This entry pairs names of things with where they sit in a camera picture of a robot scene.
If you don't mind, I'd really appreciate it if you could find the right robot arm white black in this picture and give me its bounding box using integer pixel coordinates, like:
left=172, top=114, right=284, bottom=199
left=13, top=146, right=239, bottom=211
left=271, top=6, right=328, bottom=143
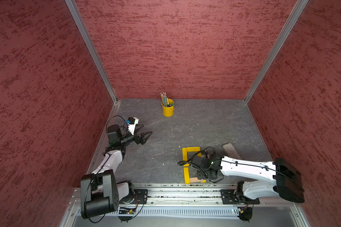
left=186, top=154, right=305, bottom=204

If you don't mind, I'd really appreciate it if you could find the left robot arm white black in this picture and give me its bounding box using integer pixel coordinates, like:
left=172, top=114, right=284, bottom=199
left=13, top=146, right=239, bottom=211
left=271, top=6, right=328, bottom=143
left=81, top=123, right=153, bottom=223

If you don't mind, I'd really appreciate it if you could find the grey wooden plank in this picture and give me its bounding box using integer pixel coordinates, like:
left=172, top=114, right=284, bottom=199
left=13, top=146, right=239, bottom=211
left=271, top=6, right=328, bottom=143
left=222, top=143, right=242, bottom=160

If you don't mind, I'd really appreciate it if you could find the yellow metal pencil bucket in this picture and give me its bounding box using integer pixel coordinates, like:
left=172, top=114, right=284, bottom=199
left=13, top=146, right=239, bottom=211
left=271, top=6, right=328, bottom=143
left=162, top=98, right=174, bottom=117

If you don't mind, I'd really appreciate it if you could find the bundle of coloured pencils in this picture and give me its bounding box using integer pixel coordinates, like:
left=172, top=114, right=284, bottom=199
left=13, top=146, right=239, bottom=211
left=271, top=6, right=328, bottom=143
left=160, top=92, right=169, bottom=107

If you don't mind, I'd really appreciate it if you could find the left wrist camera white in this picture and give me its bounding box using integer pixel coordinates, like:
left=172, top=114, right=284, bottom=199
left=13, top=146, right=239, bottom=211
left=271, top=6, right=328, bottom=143
left=126, top=117, right=139, bottom=135

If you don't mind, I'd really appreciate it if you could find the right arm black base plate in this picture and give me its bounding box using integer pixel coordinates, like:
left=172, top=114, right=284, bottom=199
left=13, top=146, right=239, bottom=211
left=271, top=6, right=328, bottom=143
left=220, top=189, right=260, bottom=205

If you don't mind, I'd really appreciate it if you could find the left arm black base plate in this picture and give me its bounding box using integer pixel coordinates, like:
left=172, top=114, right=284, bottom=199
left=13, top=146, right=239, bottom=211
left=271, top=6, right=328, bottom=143
left=131, top=189, right=148, bottom=205

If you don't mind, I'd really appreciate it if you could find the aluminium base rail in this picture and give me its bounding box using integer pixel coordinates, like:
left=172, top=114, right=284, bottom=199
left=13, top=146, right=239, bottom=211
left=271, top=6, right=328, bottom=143
left=69, top=184, right=300, bottom=208

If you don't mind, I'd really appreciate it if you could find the white slotted cable duct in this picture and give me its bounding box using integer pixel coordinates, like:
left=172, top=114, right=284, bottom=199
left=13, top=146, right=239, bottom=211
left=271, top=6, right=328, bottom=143
left=112, top=206, right=241, bottom=219

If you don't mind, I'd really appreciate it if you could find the left aluminium corner post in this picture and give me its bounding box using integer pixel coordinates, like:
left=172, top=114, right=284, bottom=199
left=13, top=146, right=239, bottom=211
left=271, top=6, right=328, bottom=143
left=65, top=0, right=118, bottom=104

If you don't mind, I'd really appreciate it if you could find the aluminium corner post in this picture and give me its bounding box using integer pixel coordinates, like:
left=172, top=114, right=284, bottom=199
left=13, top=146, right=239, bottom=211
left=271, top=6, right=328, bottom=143
left=65, top=0, right=118, bottom=104
left=244, top=0, right=309, bottom=104

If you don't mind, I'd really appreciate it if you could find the right aluminium corner post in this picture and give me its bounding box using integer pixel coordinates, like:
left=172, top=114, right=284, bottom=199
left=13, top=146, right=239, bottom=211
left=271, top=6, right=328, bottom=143
left=244, top=0, right=309, bottom=104

